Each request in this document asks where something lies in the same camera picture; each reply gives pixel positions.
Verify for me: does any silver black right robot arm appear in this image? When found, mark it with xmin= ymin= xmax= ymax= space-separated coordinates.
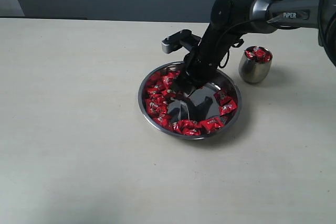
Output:
xmin=171 ymin=0 xmax=335 ymax=94

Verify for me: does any round steel plate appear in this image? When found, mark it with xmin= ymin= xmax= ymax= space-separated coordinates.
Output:
xmin=138 ymin=61 xmax=242 ymax=141

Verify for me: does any steel cup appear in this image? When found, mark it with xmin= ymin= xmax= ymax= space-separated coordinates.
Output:
xmin=238 ymin=51 xmax=272 ymax=84

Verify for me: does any black cable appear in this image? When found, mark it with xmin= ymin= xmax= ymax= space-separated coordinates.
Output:
xmin=216 ymin=18 xmax=271 ymax=69

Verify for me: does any red wrapped candy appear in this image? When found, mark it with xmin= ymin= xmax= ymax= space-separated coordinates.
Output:
xmin=153 ymin=114 xmax=172 ymax=131
xmin=162 ymin=75 xmax=174 ymax=90
xmin=199 ymin=116 xmax=224 ymax=134
xmin=167 ymin=71 xmax=180 ymax=79
xmin=173 ymin=120 xmax=202 ymax=136
xmin=214 ymin=90 xmax=232 ymax=106
xmin=219 ymin=100 xmax=237 ymax=116

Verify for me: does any red candy in cup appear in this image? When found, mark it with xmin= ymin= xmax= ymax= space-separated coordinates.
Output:
xmin=245 ymin=46 xmax=273 ymax=63

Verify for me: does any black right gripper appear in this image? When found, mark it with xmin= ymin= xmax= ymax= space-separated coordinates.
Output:
xmin=171 ymin=24 xmax=244 ymax=97

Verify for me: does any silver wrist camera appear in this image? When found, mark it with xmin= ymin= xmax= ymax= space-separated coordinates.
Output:
xmin=162 ymin=29 xmax=202 ymax=54

